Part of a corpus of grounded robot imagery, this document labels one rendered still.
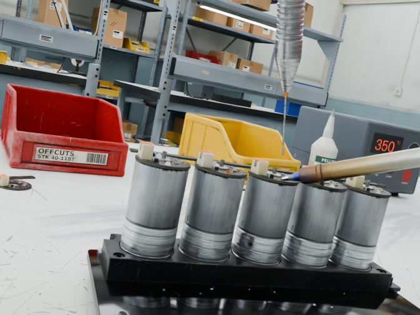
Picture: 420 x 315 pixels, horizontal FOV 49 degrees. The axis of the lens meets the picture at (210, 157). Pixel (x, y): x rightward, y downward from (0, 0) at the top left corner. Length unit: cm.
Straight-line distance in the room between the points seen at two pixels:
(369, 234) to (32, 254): 17
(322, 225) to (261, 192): 4
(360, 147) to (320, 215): 39
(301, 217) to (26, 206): 18
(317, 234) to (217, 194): 6
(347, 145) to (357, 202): 39
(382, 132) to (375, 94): 542
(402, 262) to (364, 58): 592
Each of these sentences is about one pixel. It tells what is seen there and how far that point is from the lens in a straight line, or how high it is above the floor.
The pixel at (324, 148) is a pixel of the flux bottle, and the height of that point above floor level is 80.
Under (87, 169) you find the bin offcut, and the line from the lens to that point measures 43.
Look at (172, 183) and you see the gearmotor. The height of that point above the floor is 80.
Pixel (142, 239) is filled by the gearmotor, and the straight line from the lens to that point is 21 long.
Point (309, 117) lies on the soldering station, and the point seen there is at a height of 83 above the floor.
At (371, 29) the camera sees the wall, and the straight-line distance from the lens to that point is 632.
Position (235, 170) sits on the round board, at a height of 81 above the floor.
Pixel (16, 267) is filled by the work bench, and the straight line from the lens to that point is 24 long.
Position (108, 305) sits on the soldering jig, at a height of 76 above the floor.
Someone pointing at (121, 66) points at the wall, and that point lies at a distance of 488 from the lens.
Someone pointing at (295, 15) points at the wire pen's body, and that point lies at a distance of 19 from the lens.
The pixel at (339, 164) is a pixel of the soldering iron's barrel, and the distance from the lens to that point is 21.
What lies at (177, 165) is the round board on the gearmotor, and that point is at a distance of 20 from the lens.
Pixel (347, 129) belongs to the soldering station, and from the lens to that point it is 64.
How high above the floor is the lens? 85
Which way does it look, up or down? 9 degrees down
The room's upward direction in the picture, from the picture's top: 12 degrees clockwise
